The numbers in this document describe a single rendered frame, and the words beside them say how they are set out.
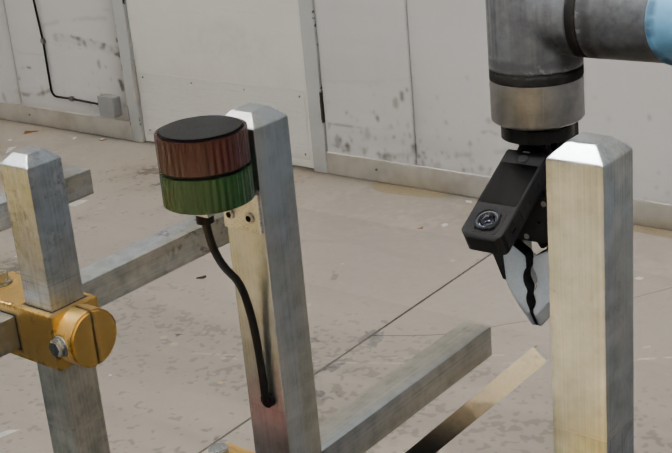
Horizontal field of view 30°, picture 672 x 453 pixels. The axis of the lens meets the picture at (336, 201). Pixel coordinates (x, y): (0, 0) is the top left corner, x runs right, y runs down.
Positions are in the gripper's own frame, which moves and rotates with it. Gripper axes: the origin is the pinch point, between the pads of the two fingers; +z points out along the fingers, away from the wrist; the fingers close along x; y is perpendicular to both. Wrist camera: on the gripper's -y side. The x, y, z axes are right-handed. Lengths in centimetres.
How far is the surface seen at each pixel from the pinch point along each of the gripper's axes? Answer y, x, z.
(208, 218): -48, -3, -28
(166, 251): -26.2, 24.2, -12.7
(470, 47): 217, 142, 33
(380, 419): -27.7, -0.7, -2.3
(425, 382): -21.0, -0.8, -2.7
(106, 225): 147, 239, 81
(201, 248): -21.7, 24.1, -11.4
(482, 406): -35.2, -15.7, -11.3
